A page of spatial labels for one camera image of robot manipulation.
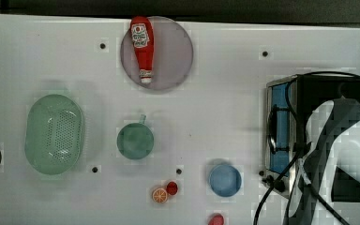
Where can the blue bowl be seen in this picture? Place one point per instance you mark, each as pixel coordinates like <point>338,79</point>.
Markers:
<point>225,180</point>

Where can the green metal mug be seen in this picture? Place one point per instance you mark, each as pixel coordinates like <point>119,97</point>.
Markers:
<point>135,140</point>

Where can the grey round plate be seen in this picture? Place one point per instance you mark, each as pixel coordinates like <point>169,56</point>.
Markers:
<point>173,55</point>

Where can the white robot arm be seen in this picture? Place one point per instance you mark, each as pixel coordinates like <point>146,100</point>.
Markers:
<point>333,144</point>

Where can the orange slice toy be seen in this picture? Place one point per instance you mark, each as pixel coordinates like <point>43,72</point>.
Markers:
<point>160,195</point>

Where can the red round toy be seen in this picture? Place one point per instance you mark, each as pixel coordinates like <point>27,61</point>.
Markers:
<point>172,188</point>

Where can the red toy at edge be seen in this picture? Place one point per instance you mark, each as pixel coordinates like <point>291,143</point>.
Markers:
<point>216,219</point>

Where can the red ketchup bottle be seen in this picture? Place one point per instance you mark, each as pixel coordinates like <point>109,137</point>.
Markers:
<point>142,36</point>

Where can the black toaster oven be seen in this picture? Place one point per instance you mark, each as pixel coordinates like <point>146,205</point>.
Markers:
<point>289,104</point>

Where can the green perforated basket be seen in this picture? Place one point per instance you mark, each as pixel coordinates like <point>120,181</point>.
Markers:
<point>54,134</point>

